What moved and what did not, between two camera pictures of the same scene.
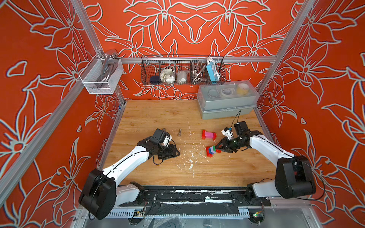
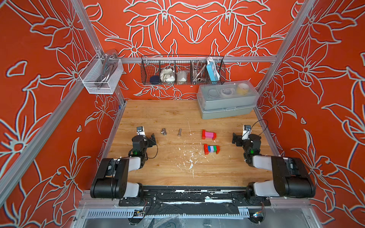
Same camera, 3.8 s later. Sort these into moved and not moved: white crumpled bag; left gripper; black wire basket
Moved: left gripper
Not moved: black wire basket; white crumpled bag
